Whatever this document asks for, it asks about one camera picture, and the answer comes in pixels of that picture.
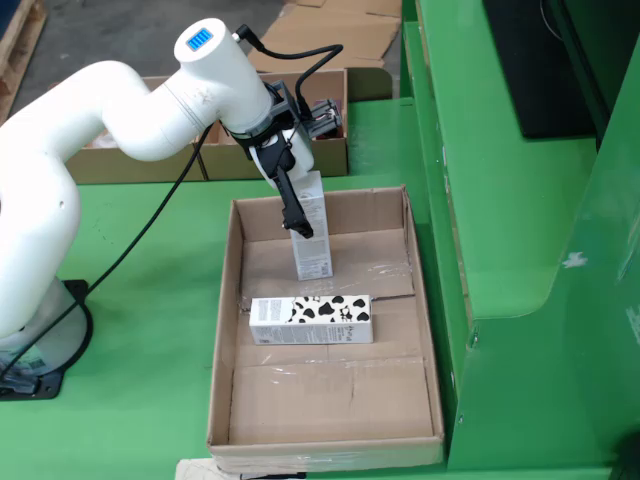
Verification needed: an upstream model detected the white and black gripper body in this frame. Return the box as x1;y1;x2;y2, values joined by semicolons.
244;125;317;192

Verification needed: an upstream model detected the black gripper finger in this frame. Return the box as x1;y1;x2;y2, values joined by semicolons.
272;168;315;240

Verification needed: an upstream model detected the tall white product box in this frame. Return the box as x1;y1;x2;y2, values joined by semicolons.
289;170;335;281

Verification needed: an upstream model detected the open cardboard bin box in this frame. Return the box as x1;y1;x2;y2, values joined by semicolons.
197;67;394;181
49;74;209;185

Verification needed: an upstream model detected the flattened cardboard sheet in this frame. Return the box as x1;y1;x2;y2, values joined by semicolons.
248;0;403;71

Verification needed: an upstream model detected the shallow cardboard tray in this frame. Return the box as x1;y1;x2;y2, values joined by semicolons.
206;184;446;474

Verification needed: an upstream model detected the cow print carton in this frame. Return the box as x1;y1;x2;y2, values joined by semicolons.
248;293;375;346

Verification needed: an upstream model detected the crumpled clear plastic bag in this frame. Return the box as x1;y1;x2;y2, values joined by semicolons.
84;128;121;150

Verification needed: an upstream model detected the green metal machine housing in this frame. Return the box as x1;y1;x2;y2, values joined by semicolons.
398;0;640;471

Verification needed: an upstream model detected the glossy black screen panel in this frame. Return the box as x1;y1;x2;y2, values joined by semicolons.
482;0;612;140

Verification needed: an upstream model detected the crumpled white paper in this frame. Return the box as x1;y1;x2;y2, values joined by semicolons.
174;457;307;480

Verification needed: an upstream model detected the wooden pallet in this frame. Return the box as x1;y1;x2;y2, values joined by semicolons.
0;0;49;104

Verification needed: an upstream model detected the long black camera cable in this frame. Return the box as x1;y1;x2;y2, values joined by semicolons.
0;127;211;379

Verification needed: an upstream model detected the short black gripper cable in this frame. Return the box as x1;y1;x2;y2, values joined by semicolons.
232;23;345;101

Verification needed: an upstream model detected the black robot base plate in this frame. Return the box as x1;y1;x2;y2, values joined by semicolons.
0;279;95;401

